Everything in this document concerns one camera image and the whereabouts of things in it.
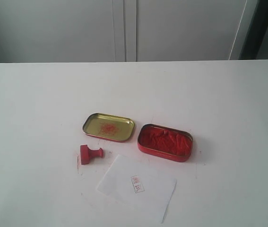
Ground white paper sheet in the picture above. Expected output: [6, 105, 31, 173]
[97, 155, 177, 223]

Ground red rubber stamp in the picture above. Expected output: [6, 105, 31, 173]
[80, 145, 104, 165]

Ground gold tin lid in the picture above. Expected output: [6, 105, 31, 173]
[82, 113, 135, 142]

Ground dark metal post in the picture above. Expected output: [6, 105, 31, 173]
[239, 0, 268, 60]

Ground white cabinet doors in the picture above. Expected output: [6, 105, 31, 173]
[0, 0, 257, 62]

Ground red ink pad tin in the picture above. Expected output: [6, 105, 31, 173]
[138, 124, 193, 163]

